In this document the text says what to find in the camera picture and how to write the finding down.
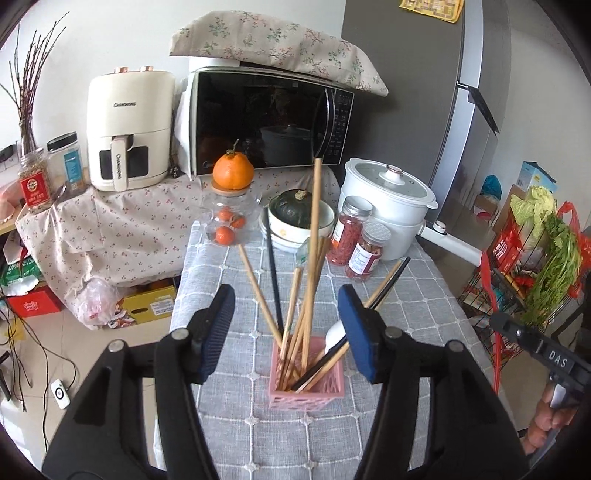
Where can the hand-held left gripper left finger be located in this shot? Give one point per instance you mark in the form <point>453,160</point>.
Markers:
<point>219,323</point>

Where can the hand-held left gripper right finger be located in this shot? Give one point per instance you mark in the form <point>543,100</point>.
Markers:
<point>358,332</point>

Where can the white spoon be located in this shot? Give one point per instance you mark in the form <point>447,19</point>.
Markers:
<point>334,337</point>

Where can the wooden chopstick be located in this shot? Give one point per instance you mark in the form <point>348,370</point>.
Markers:
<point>293,300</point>
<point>321,263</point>
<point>258,290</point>
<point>316,207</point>
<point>388,281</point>

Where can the black chopstick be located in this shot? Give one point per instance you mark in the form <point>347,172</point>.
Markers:
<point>273,267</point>
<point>395,277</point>

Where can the pink utensil basket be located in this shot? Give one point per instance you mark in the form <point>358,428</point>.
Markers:
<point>318,394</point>

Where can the person's right hand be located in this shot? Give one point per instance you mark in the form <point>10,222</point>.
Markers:
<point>545,415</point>

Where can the yellow cardboard box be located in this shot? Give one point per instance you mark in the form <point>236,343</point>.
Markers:
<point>150,304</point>

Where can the dried fruit jar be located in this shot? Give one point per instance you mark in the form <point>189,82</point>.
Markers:
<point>367,254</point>

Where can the small red tomatoes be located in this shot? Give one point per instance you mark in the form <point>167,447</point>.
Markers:
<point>226,234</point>

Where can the green leafy herbs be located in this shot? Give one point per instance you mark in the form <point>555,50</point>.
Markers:
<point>556,267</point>

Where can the goji berry jar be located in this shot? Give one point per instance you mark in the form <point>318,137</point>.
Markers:
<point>344,235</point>

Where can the small orange fruit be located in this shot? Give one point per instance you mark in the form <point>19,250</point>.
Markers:
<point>225,214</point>
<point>238,221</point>

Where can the red plastic bag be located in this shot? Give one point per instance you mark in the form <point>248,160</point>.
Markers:
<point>575,258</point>

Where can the white bowl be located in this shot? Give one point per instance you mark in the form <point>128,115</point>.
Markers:
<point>286,235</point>

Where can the grey checked tablecloth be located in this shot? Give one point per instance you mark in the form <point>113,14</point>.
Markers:
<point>258,434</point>

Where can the clear glass jar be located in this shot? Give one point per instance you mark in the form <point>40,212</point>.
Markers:
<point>251,207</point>

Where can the white electric pot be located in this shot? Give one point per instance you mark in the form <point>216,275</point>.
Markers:
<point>406,221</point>

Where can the red printed packet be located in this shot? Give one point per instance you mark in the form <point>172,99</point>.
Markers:
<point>505,249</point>

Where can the clear plastic bag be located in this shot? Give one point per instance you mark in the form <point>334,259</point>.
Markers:
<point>97,302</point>

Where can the floral tablecloth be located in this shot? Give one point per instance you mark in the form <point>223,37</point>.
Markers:
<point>129,230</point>

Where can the green pumpkin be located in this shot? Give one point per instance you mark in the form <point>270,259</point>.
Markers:
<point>291,207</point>

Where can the large orange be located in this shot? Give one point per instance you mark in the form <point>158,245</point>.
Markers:
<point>233,168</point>

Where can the napa cabbage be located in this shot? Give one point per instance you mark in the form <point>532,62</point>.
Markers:
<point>533,205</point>

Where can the white floor device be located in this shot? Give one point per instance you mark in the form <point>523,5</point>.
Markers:
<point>59,393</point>

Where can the blue plastic bag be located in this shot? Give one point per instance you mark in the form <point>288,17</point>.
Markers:
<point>490,187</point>

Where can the red cardboard box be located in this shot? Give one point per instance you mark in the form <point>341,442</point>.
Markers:
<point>34,304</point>

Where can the blue and yellow box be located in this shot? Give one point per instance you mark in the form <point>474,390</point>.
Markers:
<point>535,175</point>

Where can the black microwave oven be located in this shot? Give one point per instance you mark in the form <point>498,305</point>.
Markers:
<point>258,124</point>

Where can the green printed box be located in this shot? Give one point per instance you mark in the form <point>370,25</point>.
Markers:
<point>18,272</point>

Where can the black lid plastic jar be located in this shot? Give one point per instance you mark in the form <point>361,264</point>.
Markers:
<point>67,166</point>

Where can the cream air fryer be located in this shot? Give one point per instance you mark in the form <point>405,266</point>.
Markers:
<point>129,115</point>

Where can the red label glass jar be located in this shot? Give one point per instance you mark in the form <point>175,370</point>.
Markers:
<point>34,184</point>

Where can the grey refrigerator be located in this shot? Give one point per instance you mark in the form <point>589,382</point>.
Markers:
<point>406,92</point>

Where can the floral cloth cover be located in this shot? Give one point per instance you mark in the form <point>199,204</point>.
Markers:
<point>277,41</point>

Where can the dry branches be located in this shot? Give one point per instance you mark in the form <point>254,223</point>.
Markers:
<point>27,92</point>

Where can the yellow fridge decoration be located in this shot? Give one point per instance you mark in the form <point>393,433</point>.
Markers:
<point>431,9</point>

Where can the wall power outlet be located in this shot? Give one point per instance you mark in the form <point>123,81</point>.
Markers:
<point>7,157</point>

